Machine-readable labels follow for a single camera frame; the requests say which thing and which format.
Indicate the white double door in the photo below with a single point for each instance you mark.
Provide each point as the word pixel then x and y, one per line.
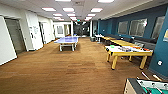
pixel 6 41

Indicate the white table with items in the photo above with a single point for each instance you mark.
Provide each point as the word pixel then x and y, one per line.
pixel 128 51

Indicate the foosball table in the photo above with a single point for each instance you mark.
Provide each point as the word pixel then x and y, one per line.
pixel 146 87

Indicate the green exit sign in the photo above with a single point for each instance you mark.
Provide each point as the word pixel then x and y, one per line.
pixel 77 20

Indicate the white wall outlet plate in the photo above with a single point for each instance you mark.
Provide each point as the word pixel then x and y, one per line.
pixel 160 62

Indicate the interior wall window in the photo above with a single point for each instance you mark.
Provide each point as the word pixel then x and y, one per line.
pixel 123 27
pixel 157 26
pixel 138 27

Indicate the blue ping pong table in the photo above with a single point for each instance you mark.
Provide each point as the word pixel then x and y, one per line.
pixel 68 40

